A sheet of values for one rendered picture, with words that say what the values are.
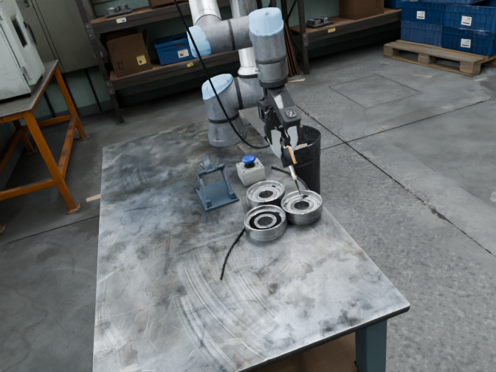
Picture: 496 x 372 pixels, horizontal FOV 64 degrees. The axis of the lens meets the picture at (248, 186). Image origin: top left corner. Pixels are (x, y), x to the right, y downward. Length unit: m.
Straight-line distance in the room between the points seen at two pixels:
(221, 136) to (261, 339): 0.86
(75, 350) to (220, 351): 1.35
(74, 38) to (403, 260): 3.78
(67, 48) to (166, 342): 4.08
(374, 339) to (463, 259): 1.28
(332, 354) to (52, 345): 1.45
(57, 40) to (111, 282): 3.85
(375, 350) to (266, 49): 0.70
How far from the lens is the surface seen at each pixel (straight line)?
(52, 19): 4.65
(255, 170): 1.19
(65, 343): 2.14
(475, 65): 4.39
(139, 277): 0.99
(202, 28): 1.04
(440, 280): 2.03
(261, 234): 0.96
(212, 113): 1.45
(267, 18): 0.94
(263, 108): 1.02
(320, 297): 0.84
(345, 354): 1.06
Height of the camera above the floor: 1.43
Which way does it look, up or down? 31 degrees down
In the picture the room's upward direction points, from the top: 11 degrees counter-clockwise
